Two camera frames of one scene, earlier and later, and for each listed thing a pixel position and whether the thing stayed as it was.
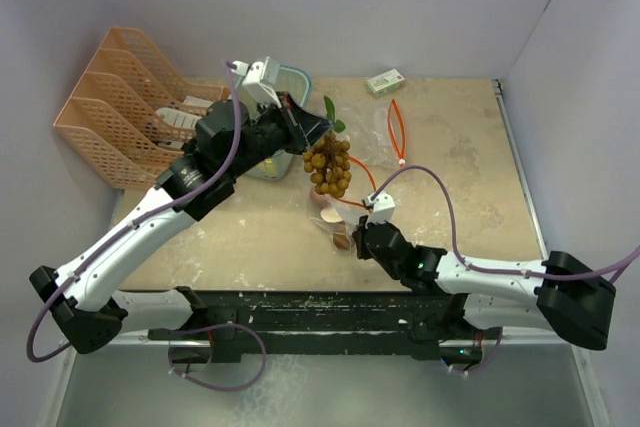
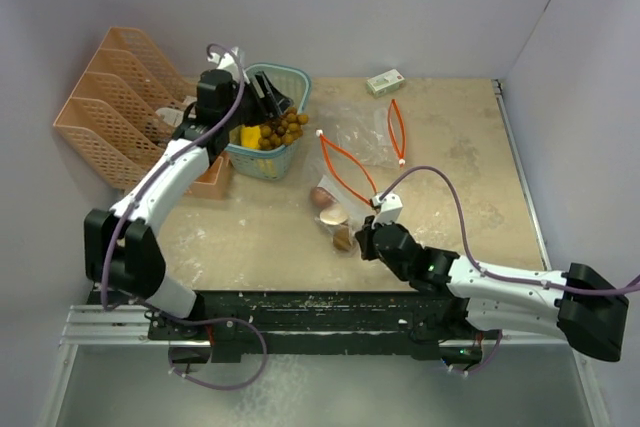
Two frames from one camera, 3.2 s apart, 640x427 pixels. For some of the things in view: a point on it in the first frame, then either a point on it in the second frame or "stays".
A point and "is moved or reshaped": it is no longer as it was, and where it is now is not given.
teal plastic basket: (295, 81) stays
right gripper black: (360, 229) stays
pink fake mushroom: (320, 199) stays
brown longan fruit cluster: (328, 164) is moved or reshaped
